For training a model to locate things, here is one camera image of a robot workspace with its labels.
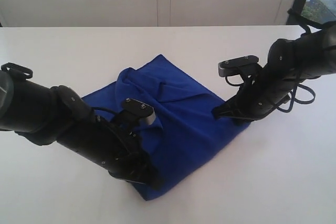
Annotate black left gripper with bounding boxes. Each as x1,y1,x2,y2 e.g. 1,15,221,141
97,116,164,190

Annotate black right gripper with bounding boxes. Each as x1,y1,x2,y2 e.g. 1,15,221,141
212,78,289,123

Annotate blue towel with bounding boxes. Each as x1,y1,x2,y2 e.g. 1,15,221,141
83,55,248,201

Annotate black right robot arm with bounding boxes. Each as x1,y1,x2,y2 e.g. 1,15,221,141
212,25,335,124

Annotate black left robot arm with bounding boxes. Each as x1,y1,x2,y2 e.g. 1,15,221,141
1,62,164,190

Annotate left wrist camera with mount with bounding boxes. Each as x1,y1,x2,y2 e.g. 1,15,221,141
111,98,156,135

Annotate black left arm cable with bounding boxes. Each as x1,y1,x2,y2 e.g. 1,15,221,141
1,62,34,80

